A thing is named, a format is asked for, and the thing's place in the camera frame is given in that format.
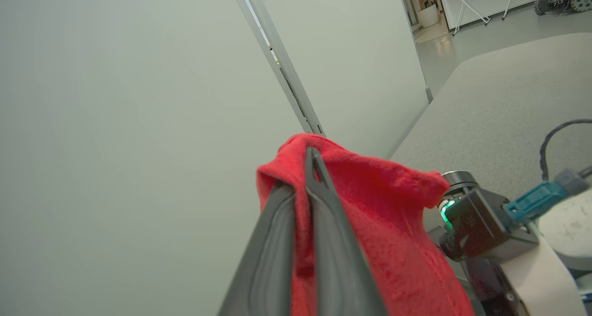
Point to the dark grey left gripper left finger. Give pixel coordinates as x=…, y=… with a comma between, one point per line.
x=263, y=269

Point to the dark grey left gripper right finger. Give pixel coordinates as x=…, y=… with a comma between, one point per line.
x=337, y=269

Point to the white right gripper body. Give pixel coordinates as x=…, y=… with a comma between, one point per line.
x=536, y=283

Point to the red basketball jersey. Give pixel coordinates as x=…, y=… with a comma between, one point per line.
x=393, y=223

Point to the potted plant in white pot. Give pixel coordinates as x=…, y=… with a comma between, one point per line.
x=428, y=15

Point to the dark right wrist camera box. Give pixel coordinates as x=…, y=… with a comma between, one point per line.
x=481, y=223

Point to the grey aluminium partition post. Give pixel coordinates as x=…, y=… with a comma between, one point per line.
x=275, y=52

